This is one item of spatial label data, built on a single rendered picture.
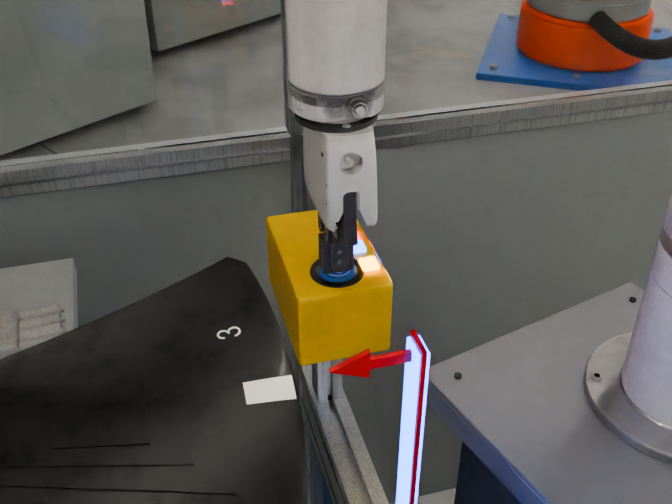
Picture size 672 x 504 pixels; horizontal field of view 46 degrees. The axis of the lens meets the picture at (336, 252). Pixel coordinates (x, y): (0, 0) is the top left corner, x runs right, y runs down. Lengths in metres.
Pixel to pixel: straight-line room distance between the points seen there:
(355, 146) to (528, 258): 0.90
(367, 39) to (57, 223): 0.73
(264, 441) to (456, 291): 1.05
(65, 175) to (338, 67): 0.66
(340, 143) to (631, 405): 0.39
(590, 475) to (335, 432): 0.30
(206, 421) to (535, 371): 0.46
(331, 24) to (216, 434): 0.33
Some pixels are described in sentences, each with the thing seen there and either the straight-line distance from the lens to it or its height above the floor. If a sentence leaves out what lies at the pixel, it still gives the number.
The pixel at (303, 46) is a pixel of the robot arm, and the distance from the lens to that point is 0.66.
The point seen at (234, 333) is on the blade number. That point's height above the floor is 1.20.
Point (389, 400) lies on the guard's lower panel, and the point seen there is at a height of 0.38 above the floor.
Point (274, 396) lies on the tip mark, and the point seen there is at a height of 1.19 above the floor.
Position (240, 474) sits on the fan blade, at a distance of 0.50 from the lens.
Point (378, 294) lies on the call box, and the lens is 0.80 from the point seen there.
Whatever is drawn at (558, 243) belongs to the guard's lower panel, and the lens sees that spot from 1.56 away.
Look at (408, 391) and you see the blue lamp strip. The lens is 0.58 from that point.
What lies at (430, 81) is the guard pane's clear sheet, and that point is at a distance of 1.29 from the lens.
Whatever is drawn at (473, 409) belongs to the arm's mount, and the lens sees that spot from 0.82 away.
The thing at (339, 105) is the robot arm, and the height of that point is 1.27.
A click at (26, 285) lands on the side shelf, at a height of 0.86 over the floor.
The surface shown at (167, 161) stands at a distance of 1.22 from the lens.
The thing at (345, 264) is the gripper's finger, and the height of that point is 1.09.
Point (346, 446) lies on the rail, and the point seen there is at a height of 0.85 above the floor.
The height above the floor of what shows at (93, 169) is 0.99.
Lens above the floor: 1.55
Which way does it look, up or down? 35 degrees down
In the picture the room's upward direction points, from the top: straight up
